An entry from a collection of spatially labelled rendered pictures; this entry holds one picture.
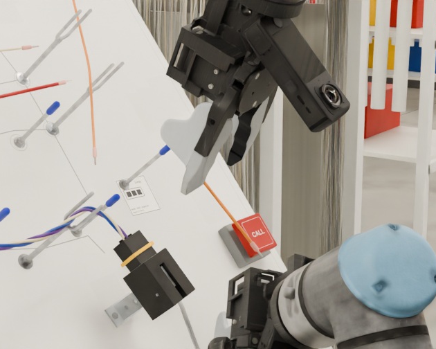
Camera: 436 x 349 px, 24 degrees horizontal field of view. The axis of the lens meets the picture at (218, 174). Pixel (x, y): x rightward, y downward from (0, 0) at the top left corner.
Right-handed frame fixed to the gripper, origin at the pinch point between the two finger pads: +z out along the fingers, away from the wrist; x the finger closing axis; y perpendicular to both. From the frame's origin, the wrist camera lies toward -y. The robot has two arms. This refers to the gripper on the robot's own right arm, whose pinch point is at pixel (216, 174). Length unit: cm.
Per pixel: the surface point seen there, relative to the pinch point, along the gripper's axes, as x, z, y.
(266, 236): -25.0, 20.7, 0.1
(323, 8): -107, 23, 33
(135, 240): -0.1, 13.1, 6.0
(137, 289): 1.9, 16.7, 2.8
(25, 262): 7.7, 17.7, 13.5
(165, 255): -1.4, 13.4, 2.6
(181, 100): -32.0, 14.6, 21.3
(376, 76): -256, 98, 54
